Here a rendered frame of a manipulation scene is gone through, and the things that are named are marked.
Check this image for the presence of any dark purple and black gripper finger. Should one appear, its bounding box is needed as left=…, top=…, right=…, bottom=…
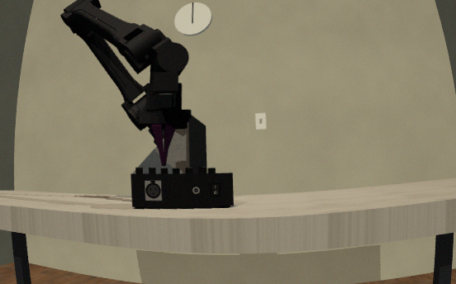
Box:
left=151, top=124, right=164, bottom=166
left=164, top=124, right=177, bottom=166

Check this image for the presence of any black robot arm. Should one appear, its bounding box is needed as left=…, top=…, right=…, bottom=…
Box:
left=61, top=0, right=189, bottom=136

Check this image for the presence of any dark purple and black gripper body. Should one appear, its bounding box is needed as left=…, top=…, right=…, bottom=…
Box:
left=137, top=110, right=191, bottom=129

